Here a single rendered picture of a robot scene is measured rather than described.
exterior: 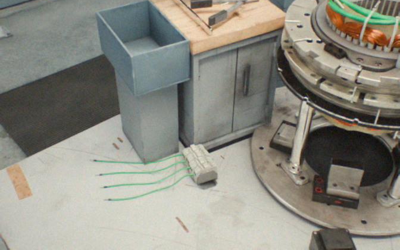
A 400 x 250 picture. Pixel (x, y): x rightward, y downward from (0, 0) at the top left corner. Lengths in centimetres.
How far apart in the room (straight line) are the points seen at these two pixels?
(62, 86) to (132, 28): 159
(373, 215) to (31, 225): 61
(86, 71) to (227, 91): 174
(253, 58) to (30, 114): 162
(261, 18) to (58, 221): 52
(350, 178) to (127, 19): 51
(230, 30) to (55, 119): 159
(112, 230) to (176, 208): 12
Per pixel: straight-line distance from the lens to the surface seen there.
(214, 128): 101
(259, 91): 102
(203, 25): 88
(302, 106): 87
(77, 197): 99
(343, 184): 95
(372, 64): 78
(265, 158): 101
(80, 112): 239
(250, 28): 90
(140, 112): 93
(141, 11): 99
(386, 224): 96
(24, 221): 98
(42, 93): 255
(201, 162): 97
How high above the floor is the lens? 152
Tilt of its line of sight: 41 degrees down
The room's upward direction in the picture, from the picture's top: 1 degrees clockwise
